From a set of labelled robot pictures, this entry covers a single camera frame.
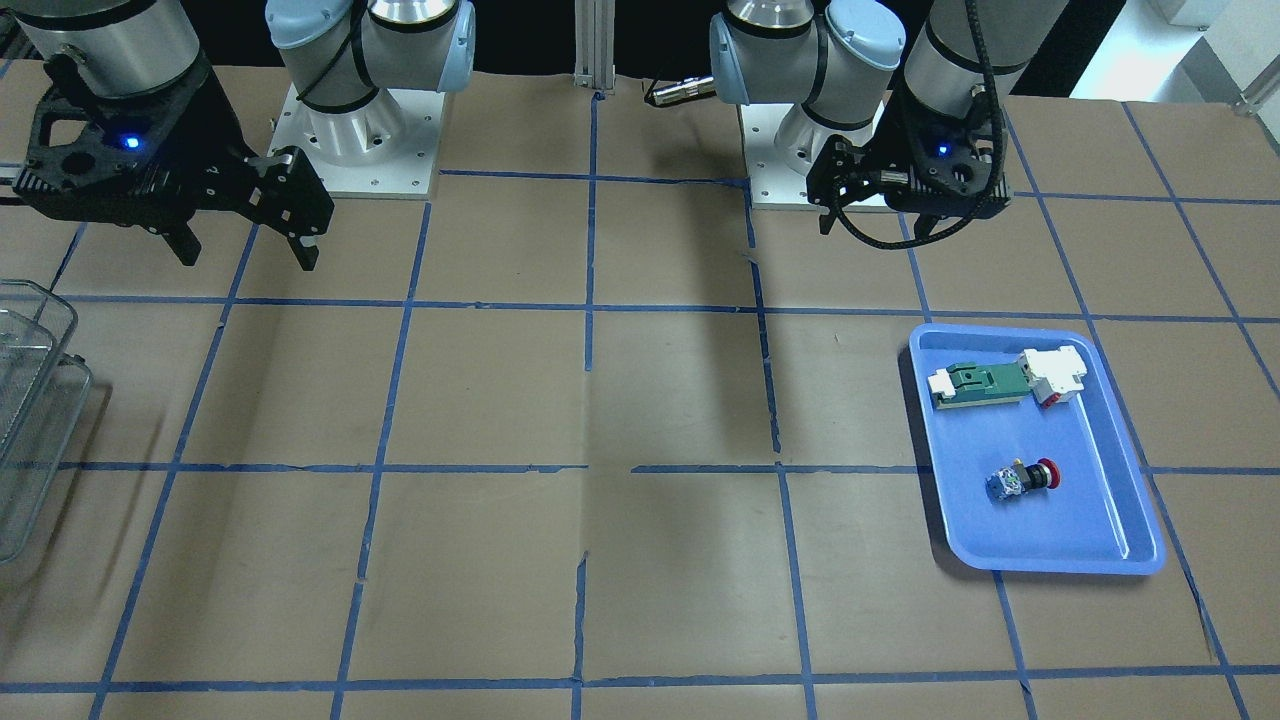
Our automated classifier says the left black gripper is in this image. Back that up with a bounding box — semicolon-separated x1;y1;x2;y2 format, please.
808;90;1011;243

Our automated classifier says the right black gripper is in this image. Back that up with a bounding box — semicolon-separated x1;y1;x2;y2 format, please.
13;53;335;272

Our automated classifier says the red emergency stop button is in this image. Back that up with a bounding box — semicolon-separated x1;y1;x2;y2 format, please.
986;457;1062;502

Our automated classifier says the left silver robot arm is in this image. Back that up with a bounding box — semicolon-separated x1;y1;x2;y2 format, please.
709;1;1066;250

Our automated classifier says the green white terminal block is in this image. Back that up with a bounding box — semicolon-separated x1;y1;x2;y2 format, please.
927;363;1030;409

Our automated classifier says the white circuit breaker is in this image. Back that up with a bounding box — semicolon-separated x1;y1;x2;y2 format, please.
1015;345;1088;409

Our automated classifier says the blue plastic tray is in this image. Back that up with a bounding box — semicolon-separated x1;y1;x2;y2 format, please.
908;323;1166;575

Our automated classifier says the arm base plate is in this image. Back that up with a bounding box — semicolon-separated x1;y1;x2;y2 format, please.
270;86;451;201
737;101;886;211

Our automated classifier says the metal wire mesh shelf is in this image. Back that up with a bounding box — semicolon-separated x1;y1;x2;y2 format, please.
1;279;93;564

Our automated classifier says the aluminium frame post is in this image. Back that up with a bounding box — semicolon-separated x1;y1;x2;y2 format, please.
573;0;616;95

